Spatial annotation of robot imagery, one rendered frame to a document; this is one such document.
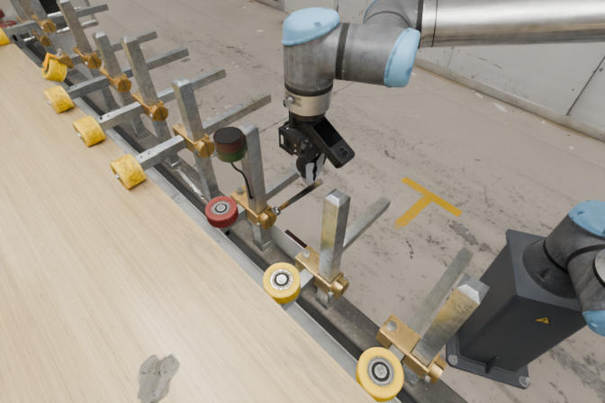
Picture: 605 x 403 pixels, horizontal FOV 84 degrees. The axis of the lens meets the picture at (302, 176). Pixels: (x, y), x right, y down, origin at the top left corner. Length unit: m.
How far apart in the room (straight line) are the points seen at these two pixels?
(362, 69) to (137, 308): 0.62
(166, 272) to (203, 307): 0.12
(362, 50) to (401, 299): 1.40
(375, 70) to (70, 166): 0.90
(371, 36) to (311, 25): 0.09
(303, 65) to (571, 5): 0.43
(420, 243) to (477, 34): 1.44
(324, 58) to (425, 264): 1.50
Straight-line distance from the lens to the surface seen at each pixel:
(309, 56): 0.57
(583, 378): 1.98
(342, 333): 0.92
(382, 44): 0.56
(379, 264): 1.85
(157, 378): 0.71
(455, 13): 0.69
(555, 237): 1.22
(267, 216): 0.88
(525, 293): 1.26
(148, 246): 0.86
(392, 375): 0.69
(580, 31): 0.74
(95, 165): 1.13
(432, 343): 0.71
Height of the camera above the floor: 1.56
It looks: 45 degrees down
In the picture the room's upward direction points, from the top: straight up
